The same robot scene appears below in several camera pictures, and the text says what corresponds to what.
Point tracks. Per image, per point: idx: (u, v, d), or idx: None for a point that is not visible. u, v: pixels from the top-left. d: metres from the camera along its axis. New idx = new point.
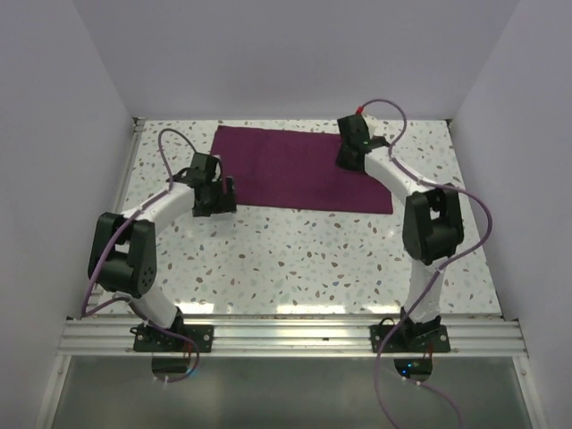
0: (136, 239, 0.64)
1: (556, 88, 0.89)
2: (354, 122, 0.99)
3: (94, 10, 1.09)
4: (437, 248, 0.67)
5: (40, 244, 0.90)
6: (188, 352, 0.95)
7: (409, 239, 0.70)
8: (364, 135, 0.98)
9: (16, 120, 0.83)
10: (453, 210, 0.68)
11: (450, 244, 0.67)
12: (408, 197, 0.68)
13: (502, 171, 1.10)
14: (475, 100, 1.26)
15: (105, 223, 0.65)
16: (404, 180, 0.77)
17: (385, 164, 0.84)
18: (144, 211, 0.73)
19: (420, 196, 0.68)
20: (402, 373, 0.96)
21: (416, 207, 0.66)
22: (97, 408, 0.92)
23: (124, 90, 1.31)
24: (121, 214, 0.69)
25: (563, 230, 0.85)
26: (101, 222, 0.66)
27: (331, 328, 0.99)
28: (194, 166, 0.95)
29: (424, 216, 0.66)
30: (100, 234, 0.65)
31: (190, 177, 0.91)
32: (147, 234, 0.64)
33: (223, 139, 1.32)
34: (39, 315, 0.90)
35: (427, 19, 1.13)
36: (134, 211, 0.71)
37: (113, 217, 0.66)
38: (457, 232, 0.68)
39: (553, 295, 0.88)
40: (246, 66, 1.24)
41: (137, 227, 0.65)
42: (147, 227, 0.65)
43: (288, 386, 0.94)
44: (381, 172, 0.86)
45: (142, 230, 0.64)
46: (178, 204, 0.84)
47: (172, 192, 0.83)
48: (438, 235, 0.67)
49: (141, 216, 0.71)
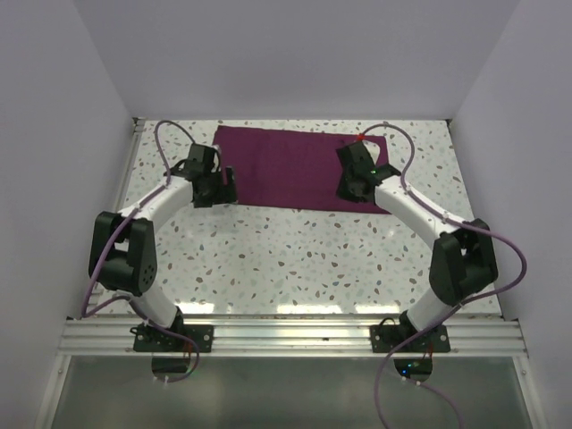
0: (135, 238, 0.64)
1: (557, 88, 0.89)
2: (356, 151, 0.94)
3: (94, 10, 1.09)
4: (471, 290, 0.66)
5: (40, 244, 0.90)
6: (188, 352, 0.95)
7: (440, 281, 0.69)
8: (367, 163, 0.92)
9: (16, 120, 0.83)
10: (485, 248, 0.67)
11: (483, 284, 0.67)
12: (439, 241, 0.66)
13: (503, 171, 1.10)
14: (475, 100, 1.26)
15: (105, 223, 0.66)
16: (425, 217, 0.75)
17: (399, 199, 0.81)
18: (141, 208, 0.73)
19: (451, 239, 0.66)
20: (402, 373, 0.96)
21: (449, 251, 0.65)
22: (97, 408, 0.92)
23: (124, 90, 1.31)
24: (119, 214, 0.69)
25: (564, 230, 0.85)
26: (100, 222, 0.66)
27: (331, 328, 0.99)
28: (191, 158, 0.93)
29: (455, 261, 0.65)
30: (100, 234, 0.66)
31: (188, 170, 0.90)
32: (146, 233, 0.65)
33: (223, 139, 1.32)
34: (39, 315, 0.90)
35: (427, 19, 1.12)
36: (132, 209, 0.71)
37: (113, 217, 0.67)
38: (490, 272, 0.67)
39: (554, 295, 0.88)
40: (246, 66, 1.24)
41: (135, 226, 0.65)
42: (146, 226, 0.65)
43: (288, 386, 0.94)
44: (395, 206, 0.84)
45: (141, 229, 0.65)
46: (176, 198, 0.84)
47: (170, 188, 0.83)
48: (470, 277, 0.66)
49: (138, 214, 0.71)
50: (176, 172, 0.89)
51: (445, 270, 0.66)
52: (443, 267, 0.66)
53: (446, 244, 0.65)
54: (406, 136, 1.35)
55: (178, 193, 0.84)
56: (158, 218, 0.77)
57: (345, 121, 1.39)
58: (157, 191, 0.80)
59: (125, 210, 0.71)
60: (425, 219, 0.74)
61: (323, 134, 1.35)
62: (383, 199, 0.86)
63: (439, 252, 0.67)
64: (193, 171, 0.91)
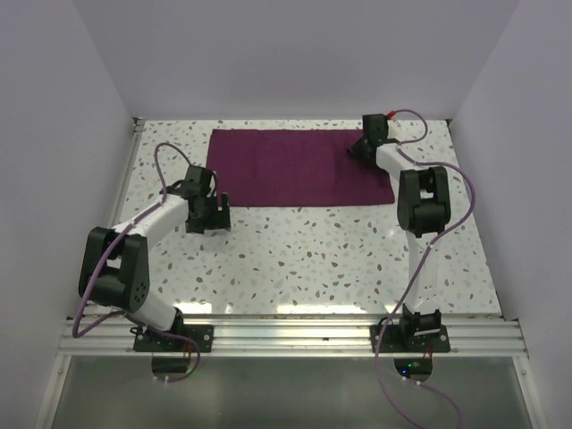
0: (128, 255, 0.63)
1: (555, 89, 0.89)
2: (374, 121, 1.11)
3: (95, 11, 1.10)
4: (425, 219, 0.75)
5: (41, 244, 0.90)
6: (188, 352, 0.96)
7: (401, 213, 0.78)
8: (382, 133, 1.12)
9: (17, 121, 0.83)
10: (443, 189, 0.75)
11: (438, 219, 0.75)
12: (403, 172, 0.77)
13: (502, 171, 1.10)
14: (475, 99, 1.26)
15: (96, 239, 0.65)
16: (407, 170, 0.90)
17: (391, 155, 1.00)
18: (136, 224, 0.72)
19: (413, 172, 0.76)
20: (402, 373, 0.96)
21: (407, 182, 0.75)
22: (98, 407, 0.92)
23: (124, 90, 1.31)
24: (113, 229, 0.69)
25: (563, 231, 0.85)
26: (93, 239, 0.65)
27: (331, 328, 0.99)
28: (189, 179, 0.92)
29: (411, 189, 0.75)
30: (91, 251, 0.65)
31: (185, 189, 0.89)
32: (139, 251, 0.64)
33: (222, 139, 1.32)
34: (39, 315, 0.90)
35: (428, 19, 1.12)
36: (126, 225, 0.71)
37: (105, 232, 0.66)
38: (445, 207, 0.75)
39: (554, 295, 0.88)
40: (246, 65, 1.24)
41: (128, 242, 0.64)
42: (139, 242, 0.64)
43: (288, 386, 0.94)
44: (390, 163, 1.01)
45: (135, 244, 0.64)
46: (172, 218, 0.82)
47: (165, 205, 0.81)
48: (427, 206, 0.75)
49: (132, 231, 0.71)
50: (172, 190, 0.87)
51: (404, 198, 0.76)
52: (404, 196, 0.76)
53: (406, 172, 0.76)
54: (406, 136, 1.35)
55: (174, 210, 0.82)
56: (151, 237, 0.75)
57: (346, 121, 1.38)
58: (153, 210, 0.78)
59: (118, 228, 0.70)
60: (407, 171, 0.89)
61: (323, 131, 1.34)
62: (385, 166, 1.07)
63: (402, 184, 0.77)
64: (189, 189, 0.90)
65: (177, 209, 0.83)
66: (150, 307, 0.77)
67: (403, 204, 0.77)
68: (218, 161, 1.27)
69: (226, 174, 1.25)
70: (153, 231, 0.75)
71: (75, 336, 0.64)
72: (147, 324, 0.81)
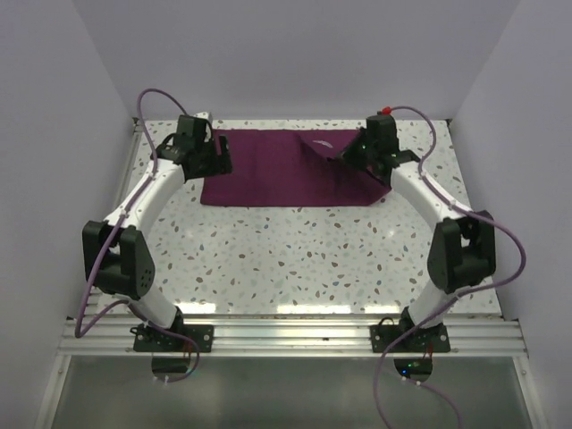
0: (125, 248, 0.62)
1: (555, 89, 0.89)
2: (385, 130, 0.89)
3: (95, 11, 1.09)
4: (464, 278, 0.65)
5: (41, 244, 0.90)
6: (188, 352, 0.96)
7: (435, 266, 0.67)
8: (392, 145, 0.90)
9: (17, 121, 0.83)
10: (486, 241, 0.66)
11: (477, 276, 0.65)
12: (440, 224, 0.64)
13: (502, 170, 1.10)
14: (475, 99, 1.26)
15: (92, 234, 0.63)
16: (433, 202, 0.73)
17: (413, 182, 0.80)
18: (129, 213, 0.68)
19: (452, 222, 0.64)
20: (402, 373, 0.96)
21: (447, 235, 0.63)
22: (99, 407, 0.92)
23: (124, 90, 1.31)
24: (106, 222, 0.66)
25: (563, 231, 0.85)
26: (88, 232, 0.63)
27: (331, 328, 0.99)
28: (180, 131, 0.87)
29: (453, 245, 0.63)
30: (90, 245, 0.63)
31: (178, 147, 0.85)
32: (136, 244, 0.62)
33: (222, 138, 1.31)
34: (39, 315, 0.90)
35: (427, 20, 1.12)
36: (119, 216, 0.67)
37: (100, 226, 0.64)
38: (488, 264, 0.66)
39: (554, 295, 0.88)
40: (246, 65, 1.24)
41: (124, 235, 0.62)
42: (136, 235, 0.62)
43: (288, 387, 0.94)
44: (407, 189, 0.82)
45: (130, 238, 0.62)
46: (164, 192, 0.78)
47: (157, 177, 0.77)
48: (467, 265, 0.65)
49: (126, 222, 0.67)
50: (164, 151, 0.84)
51: (441, 253, 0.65)
52: (441, 250, 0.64)
53: (445, 227, 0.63)
54: (406, 136, 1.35)
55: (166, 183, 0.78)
56: (148, 217, 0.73)
57: (345, 121, 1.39)
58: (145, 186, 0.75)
59: (112, 219, 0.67)
60: (433, 205, 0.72)
61: (322, 131, 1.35)
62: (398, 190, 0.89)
63: (438, 237, 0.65)
64: (183, 146, 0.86)
65: (170, 180, 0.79)
66: (154, 301, 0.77)
67: (438, 257, 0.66)
68: None
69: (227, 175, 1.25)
70: (147, 214, 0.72)
71: (77, 336, 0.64)
72: (147, 319, 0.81)
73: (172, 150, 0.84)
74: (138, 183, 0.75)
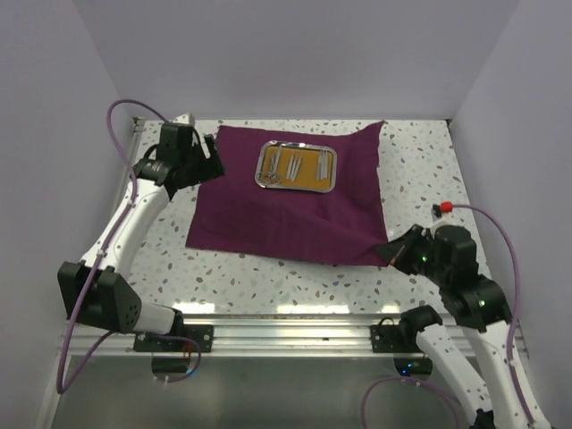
0: (104, 293, 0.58)
1: (555, 89, 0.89)
2: (461, 254, 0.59)
3: (94, 10, 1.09)
4: None
5: (40, 245, 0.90)
6: (188, 352, 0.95)
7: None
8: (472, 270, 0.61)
9: (16, 121, 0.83)
10: None
11: None
12: None
13: (503, 171, 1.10)
14: (475, 99, 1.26)
15: (67, 278, 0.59)
16: (512, 409, 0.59)
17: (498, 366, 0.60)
18: (106, 252, 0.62)
19: None
20: (402, 373, 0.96)
21: None
22: (101, 407, 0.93)
23: (124, 90, 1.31)
24: (83, 263, 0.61)
25: (564, 231, 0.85)
26: (62, 276, 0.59)
27: (331, 328, 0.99)
28: (163, 142, 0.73)
29: None
30: (66, 288, 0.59)
31: (161, 161, 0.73)
32: (114, 288, 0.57)
33: (229, 138, 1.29)
34: (39, 315, 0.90)
35: (428, 19, 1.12)
36: (95, 257, 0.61)
37: (78, 267, 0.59)
38: None
39: (554, 295, 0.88)
40: (246, 65, 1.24)
41: (101, 280, 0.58)
42: (113, 280, 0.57)
43: (287, 387, 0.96)
44: (483, 359, 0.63)
45: (109, 281, 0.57)
46: (147, 221, 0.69)
47: (138, 204, 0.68)
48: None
49: (103, 262, 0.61)
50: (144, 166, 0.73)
51: None
52: None
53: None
54: (406, 136, 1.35)
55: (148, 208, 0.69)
56: (130, 249, 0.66)
57: (345, 121, 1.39)
58: (123, 215, 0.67)
59: (88, 259, 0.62)
60: (511, 412, 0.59)
61: (323, 134, 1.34)
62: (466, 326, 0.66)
63: None
64: (167, 160, 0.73)
65: (153, 204, 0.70)
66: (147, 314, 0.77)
67: None
68: None
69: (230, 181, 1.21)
70: (130, 248, 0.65)
71: (62, 390, 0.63)
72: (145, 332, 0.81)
73: (155, 165, 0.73)
74: (117, 214, 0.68)
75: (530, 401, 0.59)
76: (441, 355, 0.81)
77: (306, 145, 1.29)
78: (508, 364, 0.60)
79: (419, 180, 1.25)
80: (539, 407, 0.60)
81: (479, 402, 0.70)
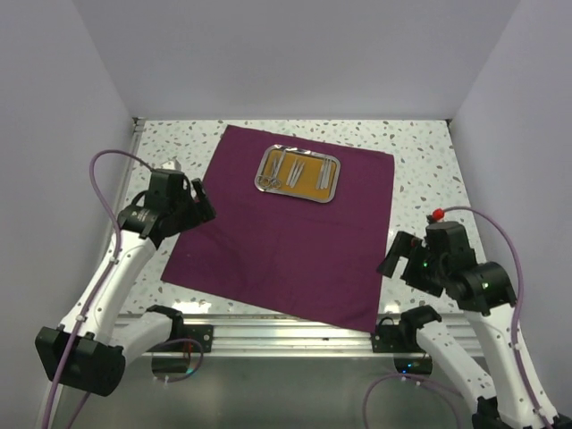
0: (82, 362, 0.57)
1: (555, 89, 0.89)
2: (455, 239, 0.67)
3: (94, 10, 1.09)
4: None
5: (40, 246, 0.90)
6: (188, 352, 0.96)
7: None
8: (469, 256, 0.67)
9: (16, 121, 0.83)
10: None
11: None
12: None
13: (503, 171, 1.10)
14: (475, 99, 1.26)
15: (46, 347, 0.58)
16: (517, 394, 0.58)
17: (501, 349, 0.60)
18: (87, 316, 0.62)
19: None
20: (402, 373, 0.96)
21: None
22: (97, 407, 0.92)
23: (124, 90, 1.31)
24: (61, 331, 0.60)
25: (564, 231, 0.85)
26: (39, 345, 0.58)
27: (331, 328, 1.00)
28: (153, 189, 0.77)
29: None
30: (46, 355, 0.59)
31: (150, 210, 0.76)
32: (94, 357, 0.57)
33: (234, 138, 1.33)
34: (39, 316, 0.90)
35: (428, 19, 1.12)
36: (75, 323, 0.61)
37: (55, 335, 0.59)
38: None
39: (553, 296, 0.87)
40: (246, 66, 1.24)
41: (79, 349, 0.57)
42: (92, 349, 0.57)
43: (287, 386, 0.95)
44: (487, 348, 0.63)
45: (88, 350, 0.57)
46: (130, 274, 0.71)
47: (121, 259, 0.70)
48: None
49: (84, 327, 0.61)
50: (130, 218, 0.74)
51: None
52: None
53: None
54: (406, 137, 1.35)
55: (133, 262, 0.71)
56: (114, 309, 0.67)
57: (345, 121, 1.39)
58: (105, 273, 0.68)
59: (68, 324, 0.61)
60: (516, 398, 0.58)
61: (323, 136, 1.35)
62: (471, 313, 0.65)
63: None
64: (155, 208, 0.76)
65: (137, 256, 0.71)
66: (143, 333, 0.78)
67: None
68: (222, 163, 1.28)
69: (232, 186, 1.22)
70: (112, 307, 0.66)
71: None
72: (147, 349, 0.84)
73: (140, 214, 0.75)
74: (101, 269, 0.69)
75: (534, 387, 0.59)
76: (441, 349, 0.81)
77: (311, 151, 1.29)
78: (512, 348, 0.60)
79: (419, 180, 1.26)
80: (544, 395, 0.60)
81: (481, 391, 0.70)
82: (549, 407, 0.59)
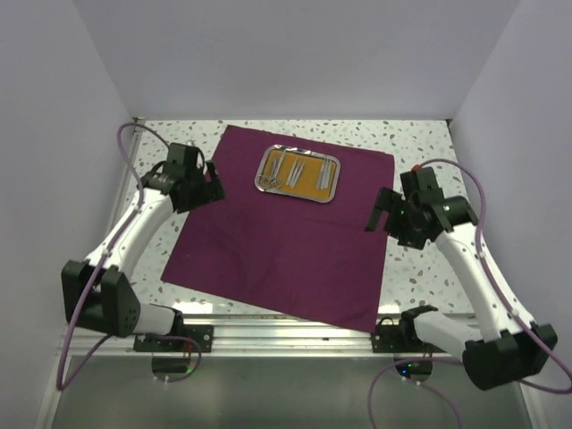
0: (105, 290, 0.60)
1: (555, 88, 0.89)
2: (423, 178, 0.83)
3: (94, 10, 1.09)
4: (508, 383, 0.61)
5: (40, 245, 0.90)
6: (188, 352, 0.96)
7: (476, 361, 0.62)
8: (436, 192, 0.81)
9: (17, 121, 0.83)
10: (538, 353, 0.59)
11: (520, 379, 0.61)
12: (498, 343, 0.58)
13: (502, 170, 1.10)
14: (475, 99, 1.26)
15: (71, 276, 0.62)
16: (490, 302, 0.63)
17: (470, 262, 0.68)
18: (111, 251, 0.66)
19: (510, 340, 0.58)
20: (402, 373, 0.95)
21: (502, 349, 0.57)
22: (97, 407, 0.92)
23: (124, 90, 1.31)
24: (87, 262, 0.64)
25: (563, 231, 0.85)
26: (67, 275, 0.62)
27: (330, 328, 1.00)
28: (172, 161, 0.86)
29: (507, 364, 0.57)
30: (71, 286, 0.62)
31: (168, 174, 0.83)
32: (115, 286, 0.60)
33: (234, 138, 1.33)
34: (39, 315, 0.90)
35: (428, 19, 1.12)
36: (101, 256, 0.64)
37: (80, 267, 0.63)
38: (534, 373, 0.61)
39: (553, 295, 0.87)
40: (246, 66, 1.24)
41: (104, 277, 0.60)
42: (114, 276, 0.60)
43: (288, 385, 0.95)
44: (458, 268, 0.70)
45: (111, 278, 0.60)
46: (151, 223, 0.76)
47: (143, 210, 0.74)
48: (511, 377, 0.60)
49: (108, 260, 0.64)
50: (151, 179, 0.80)
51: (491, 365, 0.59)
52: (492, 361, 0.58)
53: (503, 346, 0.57)
54: (405, 137, 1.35)
55: (154, 214, 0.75)
56: (135, 253, 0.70)
57: (345, 121, 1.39)
58: (129, 219, 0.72)
59: (94, 257, 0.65)
60: (489, 305, 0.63)
61: (323, 136, 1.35)
62: (441, 239, 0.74)
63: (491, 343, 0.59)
64: (172, 173, 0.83)
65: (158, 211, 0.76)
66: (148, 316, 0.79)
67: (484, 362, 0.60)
68: (222, 163, 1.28)
69: (232, 186, 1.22)
70: (132, 249, 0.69)
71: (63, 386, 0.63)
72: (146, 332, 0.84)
73: (160, 178, 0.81)
74: (124, 217, 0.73)
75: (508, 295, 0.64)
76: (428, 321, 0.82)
77: (311, 151, 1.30)
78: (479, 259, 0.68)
79: None
80: (518, 303, 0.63)
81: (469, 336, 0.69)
82: (525, 313, 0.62)
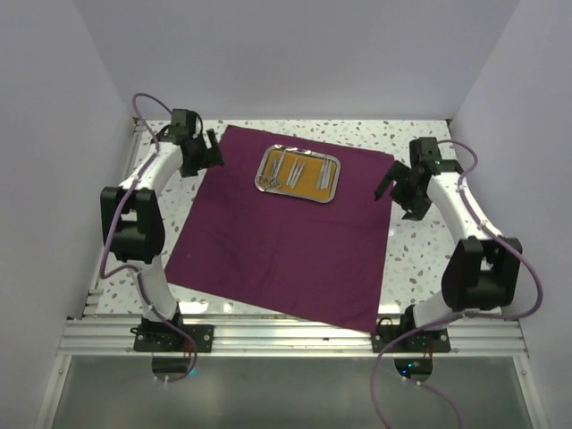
0: (140, 207, 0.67)
1: (554, 89, 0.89)
2: (427, 145, 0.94)
3: (95, 12, 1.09)
4: (477, 299, 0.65)
5: (40, 244, 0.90)
6: (188, 352, 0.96)
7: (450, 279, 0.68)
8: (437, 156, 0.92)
9: (18, 121, 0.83)
10: (508, 264, 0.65)
11: (492, 300, 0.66)
12: (463, 242, 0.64)
13: (502, 170, 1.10)
14: (475, 99, 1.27)
15: (109, 197, 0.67)
16: (463, 218, 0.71)
17: (450, 195, 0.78)
18: (140, 179, 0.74)
19: (475, 244, 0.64)
20: (402, 373, 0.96)
21: (467, 247, 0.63)
22: (97, 407, 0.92)
23: (125, 90, 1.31)
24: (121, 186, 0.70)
25: (563, 230, 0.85)
26: (105, 198, 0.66)
27: (331, 328, 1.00)
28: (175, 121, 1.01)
29: (474, 264, 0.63)
30: (107, 208, 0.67)
31: (173, 133, 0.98)
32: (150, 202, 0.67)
33: (235, 138, 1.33)
34: (40, 315, 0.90)
35: (428, 20, 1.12)
36: (132, 180, 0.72)
37: (116, 191, 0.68)
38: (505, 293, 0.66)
39: (553, 294, 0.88)
40: (247, 66, 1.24)
41: (139, 196, 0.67)
42: (149, 194, 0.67)
43: (288, 386, 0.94)
44: (443, 204, 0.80)
45: (145, 197, 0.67)
46: (166, 167, 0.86)
47: (161, 154, 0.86)
48: (483, 289, 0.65)
49: (139, 185, 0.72)
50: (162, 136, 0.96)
51: (461, 273, 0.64)
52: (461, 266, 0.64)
53: (467, 246, 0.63)
54: (406, 137, 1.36)
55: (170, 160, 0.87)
56: (156, 185, 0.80)
57: (345, 121, 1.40)
58: (151, 160, 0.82)
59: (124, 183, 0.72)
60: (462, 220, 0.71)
61: (323, 136, 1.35)
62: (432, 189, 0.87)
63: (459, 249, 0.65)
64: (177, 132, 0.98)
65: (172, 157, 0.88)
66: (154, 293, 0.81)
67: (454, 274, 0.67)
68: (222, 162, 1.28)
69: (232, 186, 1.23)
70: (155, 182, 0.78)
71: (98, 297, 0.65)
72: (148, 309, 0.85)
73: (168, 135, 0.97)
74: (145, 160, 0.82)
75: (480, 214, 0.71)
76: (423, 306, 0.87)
77: (311, 151, 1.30)
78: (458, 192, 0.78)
79: None
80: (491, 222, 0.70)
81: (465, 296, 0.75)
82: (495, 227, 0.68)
